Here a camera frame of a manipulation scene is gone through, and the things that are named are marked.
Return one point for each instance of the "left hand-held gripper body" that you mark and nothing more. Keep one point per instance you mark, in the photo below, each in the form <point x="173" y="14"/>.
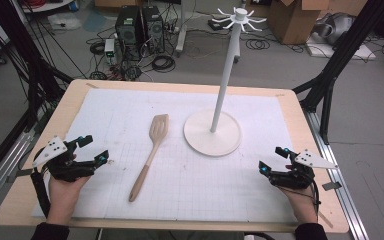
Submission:
<point x="63" y="165"/>

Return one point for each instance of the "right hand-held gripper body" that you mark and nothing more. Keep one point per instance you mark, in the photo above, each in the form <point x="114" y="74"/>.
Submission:
<point x="296" y="175"/>

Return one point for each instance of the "wooden slotted spatula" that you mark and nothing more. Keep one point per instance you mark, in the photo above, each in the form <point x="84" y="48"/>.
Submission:
<point x="146" y="170"/>

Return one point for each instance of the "white hook rack stand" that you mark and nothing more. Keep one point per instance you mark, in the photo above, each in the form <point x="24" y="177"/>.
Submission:
<point x="225" y="80"/>

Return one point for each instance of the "person's right hand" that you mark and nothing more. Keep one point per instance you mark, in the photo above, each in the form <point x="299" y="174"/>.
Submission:
<point x="301" y="205"/>

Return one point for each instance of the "person's left hand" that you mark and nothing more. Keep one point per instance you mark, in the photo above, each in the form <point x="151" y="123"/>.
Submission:
<point x="63" y="200"/>

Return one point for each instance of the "white grid mat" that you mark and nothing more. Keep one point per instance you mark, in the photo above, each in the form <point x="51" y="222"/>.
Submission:
<point x="113" y="116"/>

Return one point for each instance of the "small grey power supply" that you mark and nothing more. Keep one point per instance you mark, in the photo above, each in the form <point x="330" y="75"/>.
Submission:
<point x="110" y="50"/>

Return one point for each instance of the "white flat board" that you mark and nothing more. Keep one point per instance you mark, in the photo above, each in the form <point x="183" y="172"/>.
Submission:
<point x="326" y="51"/>

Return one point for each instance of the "black computer tower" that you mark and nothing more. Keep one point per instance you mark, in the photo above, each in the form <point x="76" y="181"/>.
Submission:
<point x="153" y="30"/>
<point x="128" y="33"/>

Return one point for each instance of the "large open cardboard box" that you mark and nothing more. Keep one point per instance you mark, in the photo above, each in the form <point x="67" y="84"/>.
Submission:
<point x="290" y="23"/>

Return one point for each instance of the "grey vacuum cleaner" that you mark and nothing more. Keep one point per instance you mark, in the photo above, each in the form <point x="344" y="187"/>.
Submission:
<point x="336" y="26"/>

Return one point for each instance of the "white round table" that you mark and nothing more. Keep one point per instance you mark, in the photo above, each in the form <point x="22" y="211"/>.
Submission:
<point x="46" y="6"/>

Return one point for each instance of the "white stand leg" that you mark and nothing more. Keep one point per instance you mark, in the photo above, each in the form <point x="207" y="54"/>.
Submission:
<point x="181" y="33"/>

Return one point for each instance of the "aluminium rail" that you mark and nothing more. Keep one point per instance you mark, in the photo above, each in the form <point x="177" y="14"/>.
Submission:
<point x="3" y="173"/>
<point x="340" y="186"/>

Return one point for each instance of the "black metal frame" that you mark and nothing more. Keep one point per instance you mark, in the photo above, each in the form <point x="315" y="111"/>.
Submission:
<point x="343" y="56"/>
<point x="36" y="66"/>

